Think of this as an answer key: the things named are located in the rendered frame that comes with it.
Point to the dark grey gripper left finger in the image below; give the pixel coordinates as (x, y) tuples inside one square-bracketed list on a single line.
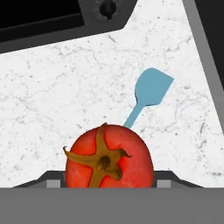
[(51, 178)]

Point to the red tomato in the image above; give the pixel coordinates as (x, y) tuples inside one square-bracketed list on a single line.
[(131, 157)]

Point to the dark grey hob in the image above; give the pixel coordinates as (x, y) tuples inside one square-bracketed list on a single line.
[(58, 26)]

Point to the light blue spatula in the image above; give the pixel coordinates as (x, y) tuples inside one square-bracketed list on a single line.
[(151, 87)]

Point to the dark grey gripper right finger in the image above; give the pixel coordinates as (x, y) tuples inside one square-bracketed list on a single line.
[(166, 178)]

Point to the black hob knob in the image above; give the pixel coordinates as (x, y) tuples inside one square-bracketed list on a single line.
[(108, 8)]

